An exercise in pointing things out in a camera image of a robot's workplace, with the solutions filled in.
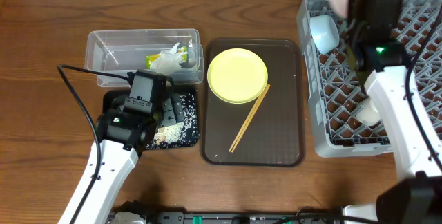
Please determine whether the light blue bowl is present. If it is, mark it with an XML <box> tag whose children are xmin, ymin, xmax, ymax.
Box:
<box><xmin>310</xmin><ymin>15</ymin><xmax>340</xmax><ymax>54</ymax></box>

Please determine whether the green snack wrapper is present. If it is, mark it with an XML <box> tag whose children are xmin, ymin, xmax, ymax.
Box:
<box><xmin>145</xmin><ymin>46</ymin><xmax>189</xmax><ymax>70</ymax></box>

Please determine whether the yellow plate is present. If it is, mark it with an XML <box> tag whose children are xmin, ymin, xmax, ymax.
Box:
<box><xmin>207</xmin><ymin>48</ymin><xmax>269</xmax><ymax>104</ymax></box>

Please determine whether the wooden chopstick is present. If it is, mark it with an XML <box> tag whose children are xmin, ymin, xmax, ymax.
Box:
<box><xmin>228</xmin><ymin>83</ymin><xmax>269</xmax><ymax>153</ymax></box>
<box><xmin>230</xmin><ymin>84</ymin><xmax>271</xmax><ymax>153</ymax></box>

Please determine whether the small pale green cup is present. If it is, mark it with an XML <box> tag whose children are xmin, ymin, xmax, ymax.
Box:
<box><xmin>356</xmin><ymin>98</ymin><xmax>381</xmax><ymax>126</ymax></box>

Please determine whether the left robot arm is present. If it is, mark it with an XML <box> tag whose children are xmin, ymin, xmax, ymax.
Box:
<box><xmin>59</xmin><ymin>70</ymin><xmax>184</xmax><ymax>223</ymax></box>

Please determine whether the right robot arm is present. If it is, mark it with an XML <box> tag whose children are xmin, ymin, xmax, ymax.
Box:
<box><xmin>346</xmin><ymin>0</ymin><xmax>441</xmax><ymax>223</ymax></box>

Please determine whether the grey dishwasher rack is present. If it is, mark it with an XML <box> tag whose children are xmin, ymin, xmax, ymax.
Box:
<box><xmin>296</xmin><ymin>0</ymin><xmax>441</xmax><ymax>158</ymax></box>

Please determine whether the pile of rice grains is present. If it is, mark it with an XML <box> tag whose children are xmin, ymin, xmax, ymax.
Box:
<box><xmin>145</xmin><ymin>93</ymin><xmax>199</xmax><ymax>150</ymax></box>

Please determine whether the black plastic tray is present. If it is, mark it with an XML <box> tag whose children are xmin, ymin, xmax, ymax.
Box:
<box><xmin>96</xmin><ymin>87</ymin><xmax>199</xmax><ymax>153</ymax></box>

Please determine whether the clear plastic bin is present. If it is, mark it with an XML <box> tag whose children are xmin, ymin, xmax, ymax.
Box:
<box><xmin>85</xmin><ymin>29</ymin><xmax>204</xmax><ymax>84</ymax></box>

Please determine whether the brown plastic serving tray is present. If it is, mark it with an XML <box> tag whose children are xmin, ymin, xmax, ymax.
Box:
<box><xmin>201</xmin><ymin>38</ymin><xmax>305</xmax><ymax>167</ymax></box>

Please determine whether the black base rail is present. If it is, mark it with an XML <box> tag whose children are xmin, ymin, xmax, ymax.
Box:
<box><xmin>106</xmin><ymin>211</ymin><xmax>346</xmax><ymax>224</ymax></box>

